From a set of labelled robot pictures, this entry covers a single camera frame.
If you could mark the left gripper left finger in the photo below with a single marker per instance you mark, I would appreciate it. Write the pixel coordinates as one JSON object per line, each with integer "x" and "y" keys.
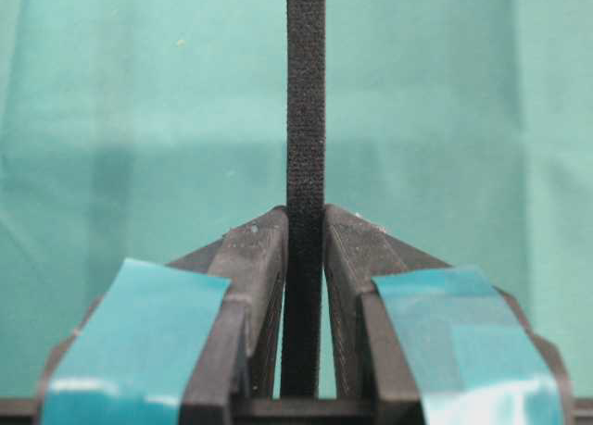
{"x": 174, "y": 344}

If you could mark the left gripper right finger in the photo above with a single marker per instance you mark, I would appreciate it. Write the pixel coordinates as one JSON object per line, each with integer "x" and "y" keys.
{"x": 430, "y": 343}

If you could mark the green table cloth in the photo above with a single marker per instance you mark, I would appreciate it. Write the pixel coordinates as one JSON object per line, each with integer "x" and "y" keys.
{"x": 148, "y": 128}

